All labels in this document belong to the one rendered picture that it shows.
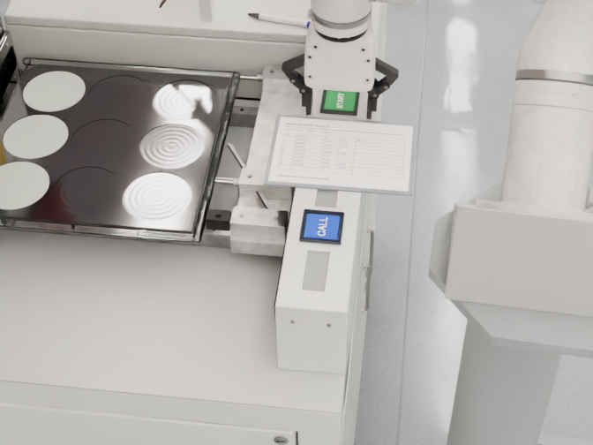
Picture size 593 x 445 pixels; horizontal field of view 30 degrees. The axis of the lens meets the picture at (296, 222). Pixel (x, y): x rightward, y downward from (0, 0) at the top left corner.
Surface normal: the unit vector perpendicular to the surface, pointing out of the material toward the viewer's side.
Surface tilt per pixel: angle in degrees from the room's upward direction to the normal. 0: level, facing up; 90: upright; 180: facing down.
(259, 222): 0
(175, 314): 0
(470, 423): 90
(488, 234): 90
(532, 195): 49
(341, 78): 89
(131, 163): 0
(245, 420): 90
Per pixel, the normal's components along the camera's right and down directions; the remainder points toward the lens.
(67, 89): -0.01, -0.68
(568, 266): -0.17, 0.73
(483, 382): -0.64, 0.58
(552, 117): -0.26, 0.02
